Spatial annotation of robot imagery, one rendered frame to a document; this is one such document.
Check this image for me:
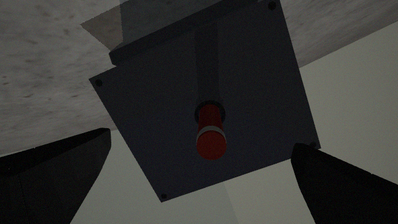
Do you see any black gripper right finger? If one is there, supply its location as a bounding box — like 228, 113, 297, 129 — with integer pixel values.
291, 143, 398, 224

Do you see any red peg with white band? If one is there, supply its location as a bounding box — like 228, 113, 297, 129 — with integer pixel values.
197, 105, 226, 160

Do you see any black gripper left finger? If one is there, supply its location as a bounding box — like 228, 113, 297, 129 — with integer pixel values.
0, 128, 111, 224

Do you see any dark grey panel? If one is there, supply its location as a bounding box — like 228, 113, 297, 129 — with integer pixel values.
89, 0, 321, 203

